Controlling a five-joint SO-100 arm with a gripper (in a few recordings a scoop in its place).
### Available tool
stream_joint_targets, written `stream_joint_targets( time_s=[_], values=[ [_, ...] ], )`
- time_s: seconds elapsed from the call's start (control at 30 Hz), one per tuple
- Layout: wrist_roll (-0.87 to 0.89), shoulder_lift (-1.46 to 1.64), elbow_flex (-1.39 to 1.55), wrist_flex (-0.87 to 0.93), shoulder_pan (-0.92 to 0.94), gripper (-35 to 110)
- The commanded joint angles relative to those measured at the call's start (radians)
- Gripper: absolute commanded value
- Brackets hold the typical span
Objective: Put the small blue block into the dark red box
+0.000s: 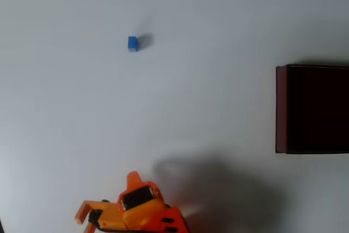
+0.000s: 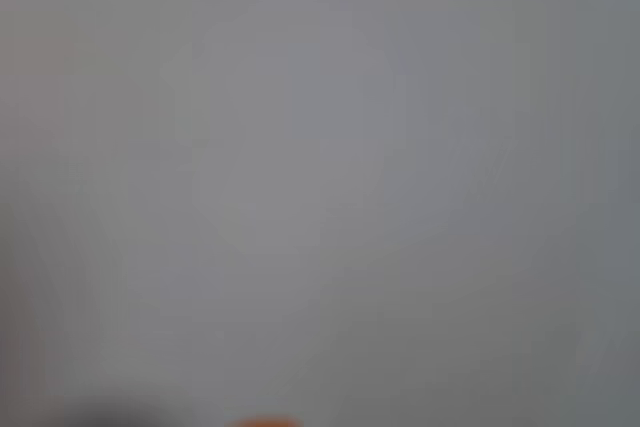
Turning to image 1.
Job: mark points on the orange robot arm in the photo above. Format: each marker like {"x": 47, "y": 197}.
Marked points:
{"x": 163, "y": 214}

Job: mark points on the light orange gripper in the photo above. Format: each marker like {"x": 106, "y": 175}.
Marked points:
{"x": 137, "y": 197}

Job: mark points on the dark red box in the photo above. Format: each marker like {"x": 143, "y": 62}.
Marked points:
{"x": 313, "y": 110}

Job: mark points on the small blue cube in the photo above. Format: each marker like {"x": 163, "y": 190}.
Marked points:
{"x": 132, "y": 43}

